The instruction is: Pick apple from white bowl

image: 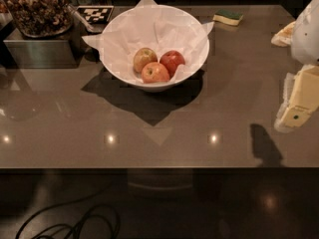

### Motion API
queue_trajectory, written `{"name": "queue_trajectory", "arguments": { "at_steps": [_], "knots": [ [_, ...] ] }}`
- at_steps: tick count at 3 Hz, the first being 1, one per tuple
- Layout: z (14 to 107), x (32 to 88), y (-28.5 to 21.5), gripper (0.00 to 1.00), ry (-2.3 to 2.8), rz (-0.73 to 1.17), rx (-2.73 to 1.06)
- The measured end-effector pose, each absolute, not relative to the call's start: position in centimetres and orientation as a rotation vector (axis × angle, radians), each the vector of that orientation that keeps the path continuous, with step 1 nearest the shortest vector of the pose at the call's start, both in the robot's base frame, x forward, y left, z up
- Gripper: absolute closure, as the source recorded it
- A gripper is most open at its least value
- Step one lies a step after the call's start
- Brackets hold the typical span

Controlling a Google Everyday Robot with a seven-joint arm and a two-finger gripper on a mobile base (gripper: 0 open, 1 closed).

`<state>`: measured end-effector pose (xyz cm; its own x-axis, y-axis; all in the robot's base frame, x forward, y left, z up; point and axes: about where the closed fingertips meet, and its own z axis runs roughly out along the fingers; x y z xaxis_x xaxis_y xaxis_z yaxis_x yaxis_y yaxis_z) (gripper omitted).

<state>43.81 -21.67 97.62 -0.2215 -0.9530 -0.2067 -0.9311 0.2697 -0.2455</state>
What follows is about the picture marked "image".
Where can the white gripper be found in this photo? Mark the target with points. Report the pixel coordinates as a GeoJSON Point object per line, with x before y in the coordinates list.
{"type": "Point", "coordinates": [306, 37]}

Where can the yellow-green apple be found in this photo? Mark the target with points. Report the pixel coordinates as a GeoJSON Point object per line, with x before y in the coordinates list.
{"type": "Point", "coordinates": [142, 57]}

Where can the dark red apple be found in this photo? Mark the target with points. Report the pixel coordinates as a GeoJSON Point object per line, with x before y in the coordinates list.
{"type": "Point", "coordinates": [171, 60]}

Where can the orange-red front apple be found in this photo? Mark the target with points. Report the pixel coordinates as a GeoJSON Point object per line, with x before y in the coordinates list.
{"type": "Point", "coordinates": [155, 72]}

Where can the white bowl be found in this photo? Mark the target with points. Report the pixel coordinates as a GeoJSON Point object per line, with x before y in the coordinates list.
{"type": "Point", "coordinates": [156, 85]}

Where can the yellow green sponge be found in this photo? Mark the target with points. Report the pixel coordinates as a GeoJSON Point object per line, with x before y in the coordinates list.
{"type": "Point", "coordinates": [227, 17]}

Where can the white paper liner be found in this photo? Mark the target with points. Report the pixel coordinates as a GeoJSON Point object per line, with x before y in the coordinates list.
{"type": "Point", "coordinates": [133, 37]}

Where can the black white marker card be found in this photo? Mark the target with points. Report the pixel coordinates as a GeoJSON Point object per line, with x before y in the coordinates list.
{"type": "Point", "coordinates": [96, 14]}

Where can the metal box stand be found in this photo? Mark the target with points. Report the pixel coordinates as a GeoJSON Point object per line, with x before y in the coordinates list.
{"type": "Point", "coordinates": [61, 52]}

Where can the glass jar of nuts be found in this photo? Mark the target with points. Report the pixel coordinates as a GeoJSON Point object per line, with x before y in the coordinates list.
{"type": "Point", "coordinates": [40, 18]}

